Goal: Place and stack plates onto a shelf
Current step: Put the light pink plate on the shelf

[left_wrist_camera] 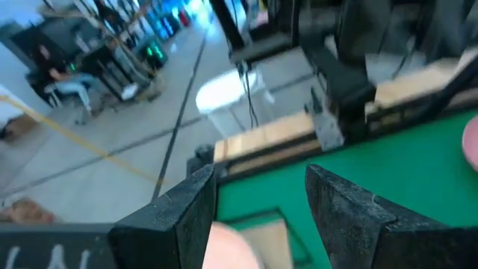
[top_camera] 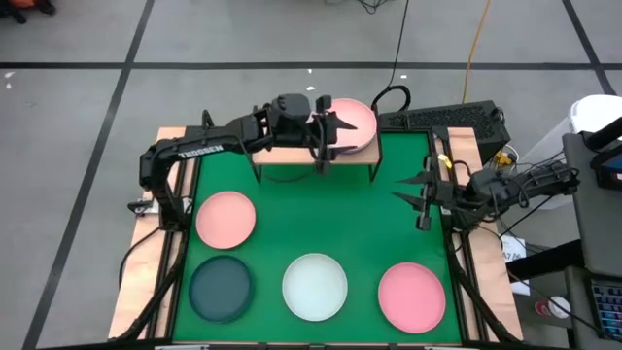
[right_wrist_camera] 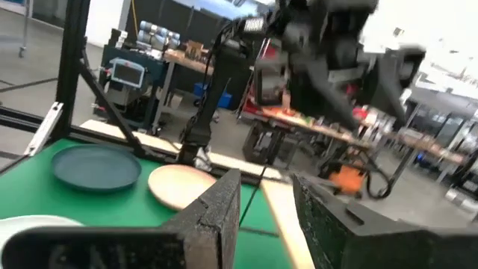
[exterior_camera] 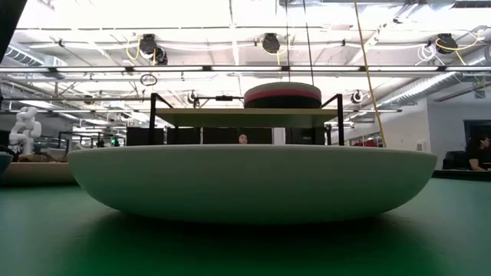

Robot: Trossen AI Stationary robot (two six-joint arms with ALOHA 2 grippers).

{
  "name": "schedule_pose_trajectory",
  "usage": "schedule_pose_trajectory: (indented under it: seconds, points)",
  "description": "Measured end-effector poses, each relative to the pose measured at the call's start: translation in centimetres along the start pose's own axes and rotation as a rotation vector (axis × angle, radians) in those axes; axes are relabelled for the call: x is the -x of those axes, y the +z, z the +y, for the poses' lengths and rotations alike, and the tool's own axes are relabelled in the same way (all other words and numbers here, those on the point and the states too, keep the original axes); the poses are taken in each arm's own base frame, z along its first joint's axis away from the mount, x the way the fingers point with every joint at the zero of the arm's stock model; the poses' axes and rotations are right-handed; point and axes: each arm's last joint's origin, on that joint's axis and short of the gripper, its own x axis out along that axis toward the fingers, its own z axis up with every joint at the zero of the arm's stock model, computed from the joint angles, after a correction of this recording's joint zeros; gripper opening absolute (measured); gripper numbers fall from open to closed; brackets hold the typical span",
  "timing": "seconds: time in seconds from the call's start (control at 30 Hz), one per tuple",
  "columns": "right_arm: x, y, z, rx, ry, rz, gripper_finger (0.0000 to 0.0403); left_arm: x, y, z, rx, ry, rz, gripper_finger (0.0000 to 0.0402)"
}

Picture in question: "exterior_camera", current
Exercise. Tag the black background gantry frame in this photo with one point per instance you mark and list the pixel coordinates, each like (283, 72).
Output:
(207, 98)

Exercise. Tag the wooden shelf with black frame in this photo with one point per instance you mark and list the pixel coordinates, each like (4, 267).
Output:
(245, 118)

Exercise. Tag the pale blue bowl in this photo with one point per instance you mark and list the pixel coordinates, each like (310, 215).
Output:
(4, 161)

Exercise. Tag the silver ceiling duct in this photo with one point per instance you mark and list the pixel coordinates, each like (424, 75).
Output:
(422, 90)

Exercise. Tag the large white bowl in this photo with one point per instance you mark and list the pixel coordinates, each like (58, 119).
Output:
(249, 184)

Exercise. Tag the white column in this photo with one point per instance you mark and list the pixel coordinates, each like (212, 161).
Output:
(279, 137)

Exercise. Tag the peach plate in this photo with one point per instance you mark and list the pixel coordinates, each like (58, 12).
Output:
(34, 174)

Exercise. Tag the black partition panel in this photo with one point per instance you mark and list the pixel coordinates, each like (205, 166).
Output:
(218, 136)
(305, 137)
(184, 136)
(140, 137)

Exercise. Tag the pale grey-green plate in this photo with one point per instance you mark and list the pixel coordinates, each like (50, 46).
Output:
(282, 86)

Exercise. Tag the dark plate with red stripe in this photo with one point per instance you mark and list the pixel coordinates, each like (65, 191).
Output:
(284, 94)

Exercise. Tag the black device on gantry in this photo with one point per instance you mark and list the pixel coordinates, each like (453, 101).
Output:
(224, 98)

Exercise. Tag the red background object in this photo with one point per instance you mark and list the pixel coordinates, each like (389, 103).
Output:
(366, 143)

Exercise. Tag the black office chair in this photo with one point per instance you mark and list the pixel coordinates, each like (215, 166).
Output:
(454, 161)

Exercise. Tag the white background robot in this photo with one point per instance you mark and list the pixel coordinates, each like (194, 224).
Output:
(27, 130)

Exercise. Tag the dark doorway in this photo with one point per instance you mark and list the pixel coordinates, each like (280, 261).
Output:
(475, 128)

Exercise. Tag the person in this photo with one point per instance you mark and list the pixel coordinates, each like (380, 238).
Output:
(475, 153)
(242, 139)

